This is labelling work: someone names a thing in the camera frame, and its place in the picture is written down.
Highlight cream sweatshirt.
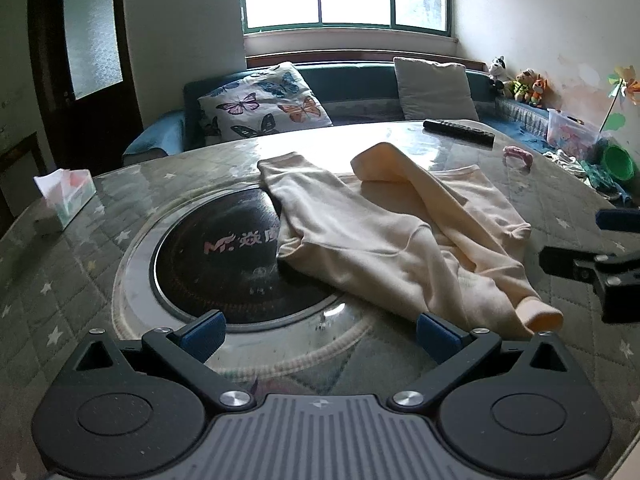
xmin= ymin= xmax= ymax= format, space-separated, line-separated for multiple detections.
xmin=258 ymin=143 xmax=563 ymax=338

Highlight orange plush toy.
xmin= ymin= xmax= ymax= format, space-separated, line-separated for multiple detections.
xmin=528 ymin=77 xmax=548 ymax=107

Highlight green bowl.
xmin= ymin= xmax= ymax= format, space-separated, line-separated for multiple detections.
xmin=601 ymin=144 xmax=636 ymax=182

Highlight crumpled clothes on sofa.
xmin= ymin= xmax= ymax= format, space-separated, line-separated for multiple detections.
xmin=544 ymin=150 xmax=636 ymax=208

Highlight dark door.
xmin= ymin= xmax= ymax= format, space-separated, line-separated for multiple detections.
xmin=27 ymin=0 xmax=142 ymax=176

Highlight butterfly pillow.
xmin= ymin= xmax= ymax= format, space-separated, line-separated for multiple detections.
xmin=198 ymin=62 xmax=332 ymax=142

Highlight paper pinwheel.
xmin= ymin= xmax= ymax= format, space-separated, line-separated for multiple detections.
xmin=599 ymin=65 xmax=639 ymax=132

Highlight black white plush toy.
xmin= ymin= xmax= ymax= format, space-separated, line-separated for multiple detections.
xmin=488 ymin=55 xmax=512 ymax=98

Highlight tissue box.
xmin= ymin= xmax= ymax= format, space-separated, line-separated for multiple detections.
xmin=34 ymin=169 xmax=96 ymax=235

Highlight pink hair tie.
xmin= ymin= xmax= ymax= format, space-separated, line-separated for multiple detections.
xmin=502 ymin=145 xmax=535 ymax=170

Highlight black induction cooktop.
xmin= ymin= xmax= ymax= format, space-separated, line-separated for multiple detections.
xmin=150 ymin=186 xmax=340 ymax=333

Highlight yellow plush toy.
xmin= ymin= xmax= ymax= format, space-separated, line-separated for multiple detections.
xmin=512 ymin=68 xmax=537 ymax=103

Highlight teal sofa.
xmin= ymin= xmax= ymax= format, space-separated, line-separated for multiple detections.
xmin=122 ymin=62 xmax=549 ymax=165

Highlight grey pillow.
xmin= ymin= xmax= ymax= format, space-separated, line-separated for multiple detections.
xmin=394 ymin=56 xmax=478 ymax=120

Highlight clear plastic box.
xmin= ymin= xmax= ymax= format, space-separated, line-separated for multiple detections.
xmin=546 ymin=108 xmax=599 ymax=159

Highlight black remote control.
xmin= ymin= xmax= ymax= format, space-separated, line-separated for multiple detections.
xmin=423 ymin=119 xmax=495 ymax=148

